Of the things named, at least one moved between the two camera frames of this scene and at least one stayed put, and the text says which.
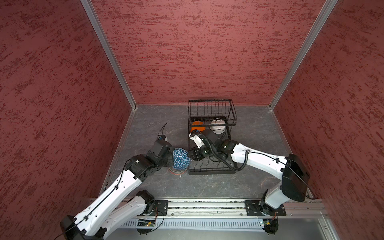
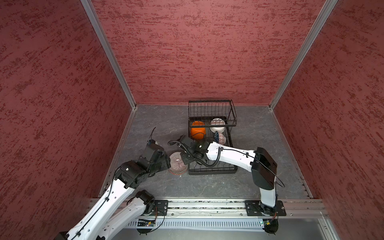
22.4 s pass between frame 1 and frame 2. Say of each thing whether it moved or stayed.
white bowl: stayed
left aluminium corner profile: stayed
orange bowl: stayed
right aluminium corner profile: stayed
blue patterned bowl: moved
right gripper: moved
